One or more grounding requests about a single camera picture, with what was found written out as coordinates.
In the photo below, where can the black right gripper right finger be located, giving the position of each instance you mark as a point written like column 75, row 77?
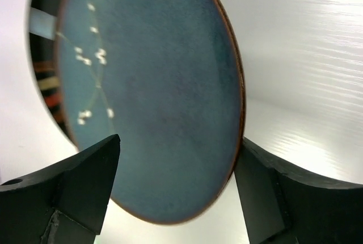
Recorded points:
column 284, row 203

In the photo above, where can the brown striped rim plate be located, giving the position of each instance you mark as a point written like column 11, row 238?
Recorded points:
column 42, row 24

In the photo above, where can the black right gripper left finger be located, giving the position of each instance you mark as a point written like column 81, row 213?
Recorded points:
column 65, row 202

